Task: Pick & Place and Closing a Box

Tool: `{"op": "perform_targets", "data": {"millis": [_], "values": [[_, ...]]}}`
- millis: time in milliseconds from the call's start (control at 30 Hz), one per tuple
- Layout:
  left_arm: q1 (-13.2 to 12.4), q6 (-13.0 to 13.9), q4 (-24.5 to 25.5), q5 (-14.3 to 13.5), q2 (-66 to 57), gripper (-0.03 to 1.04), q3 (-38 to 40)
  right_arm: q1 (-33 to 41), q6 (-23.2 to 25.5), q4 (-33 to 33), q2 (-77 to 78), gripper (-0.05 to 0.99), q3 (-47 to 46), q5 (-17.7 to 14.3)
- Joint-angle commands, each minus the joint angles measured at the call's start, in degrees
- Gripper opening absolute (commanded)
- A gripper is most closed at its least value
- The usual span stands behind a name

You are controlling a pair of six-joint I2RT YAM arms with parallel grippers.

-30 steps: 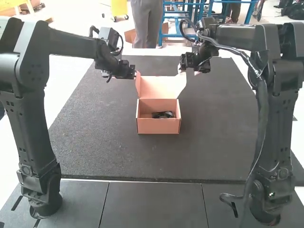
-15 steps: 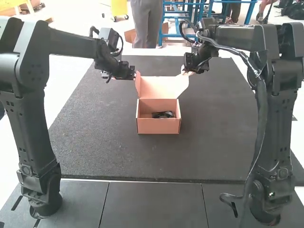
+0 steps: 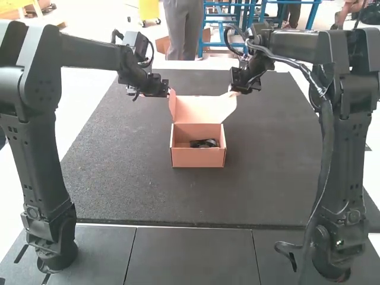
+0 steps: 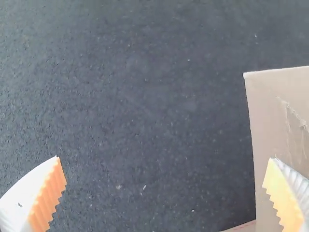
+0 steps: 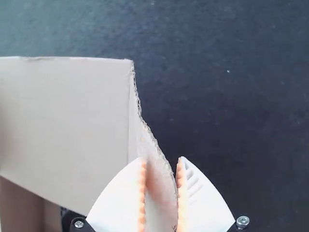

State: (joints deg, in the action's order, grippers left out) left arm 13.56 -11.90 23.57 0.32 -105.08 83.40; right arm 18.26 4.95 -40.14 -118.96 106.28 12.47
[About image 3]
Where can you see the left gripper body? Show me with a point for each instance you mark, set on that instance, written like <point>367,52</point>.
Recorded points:
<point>155,84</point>

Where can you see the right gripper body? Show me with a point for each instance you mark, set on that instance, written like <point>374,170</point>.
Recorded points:
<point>250,83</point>

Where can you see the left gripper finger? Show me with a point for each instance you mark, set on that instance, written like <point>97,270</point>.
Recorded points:
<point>169,90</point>

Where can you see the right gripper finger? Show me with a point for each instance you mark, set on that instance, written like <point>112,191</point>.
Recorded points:
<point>233,93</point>

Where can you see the cardboard box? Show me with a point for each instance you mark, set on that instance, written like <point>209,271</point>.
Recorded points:
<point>197,154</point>

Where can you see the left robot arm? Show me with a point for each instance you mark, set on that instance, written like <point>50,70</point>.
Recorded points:
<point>38,142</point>

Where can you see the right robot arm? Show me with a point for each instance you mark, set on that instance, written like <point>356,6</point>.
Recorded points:
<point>344,142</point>

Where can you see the brown cardboard sheet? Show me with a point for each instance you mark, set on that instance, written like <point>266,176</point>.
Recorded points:
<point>161,45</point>

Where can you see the black square fan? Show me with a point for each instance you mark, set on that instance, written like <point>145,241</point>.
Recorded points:
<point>204,143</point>

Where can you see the person's legs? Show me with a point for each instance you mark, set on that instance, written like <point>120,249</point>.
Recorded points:
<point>181,29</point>
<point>289,13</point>

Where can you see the yellow bin on wheels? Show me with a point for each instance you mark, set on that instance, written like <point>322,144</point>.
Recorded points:
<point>150,10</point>

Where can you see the black mat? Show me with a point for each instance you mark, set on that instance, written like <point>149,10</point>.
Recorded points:
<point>124,166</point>

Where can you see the dark base panel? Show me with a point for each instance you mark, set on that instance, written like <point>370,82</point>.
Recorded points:
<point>193,258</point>
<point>279,267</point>
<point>98,255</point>

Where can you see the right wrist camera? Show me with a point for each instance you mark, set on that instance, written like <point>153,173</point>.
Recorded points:
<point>238,76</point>

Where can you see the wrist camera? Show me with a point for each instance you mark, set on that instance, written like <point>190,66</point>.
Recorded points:
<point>238,76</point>
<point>128,84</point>

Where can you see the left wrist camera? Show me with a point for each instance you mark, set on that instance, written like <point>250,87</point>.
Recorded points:
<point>128,84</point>

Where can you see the blue metal frame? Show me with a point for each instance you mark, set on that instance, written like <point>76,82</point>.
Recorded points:
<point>225,20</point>

